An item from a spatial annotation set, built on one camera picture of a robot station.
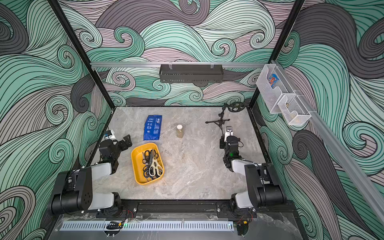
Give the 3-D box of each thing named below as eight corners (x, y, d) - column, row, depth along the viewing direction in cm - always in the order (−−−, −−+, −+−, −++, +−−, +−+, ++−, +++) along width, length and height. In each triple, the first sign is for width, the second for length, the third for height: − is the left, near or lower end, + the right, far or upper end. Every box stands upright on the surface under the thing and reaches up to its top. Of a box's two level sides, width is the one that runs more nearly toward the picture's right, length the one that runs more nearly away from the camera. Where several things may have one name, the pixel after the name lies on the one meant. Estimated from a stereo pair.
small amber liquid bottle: (177, 137, 104) (176, 128, 96) (178, 133, 107) (178, 123, 99) (182, 138, 104) (182, 129, 95) (184, 134, 106) (183, 125, 98)
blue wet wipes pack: (142, 140, 103) (141, 137, 100) (148, 118, 116) (146, 115, 113) (159, 140, 103) (158, 137, 100) (162, 118, 116) (161, 115, 113)
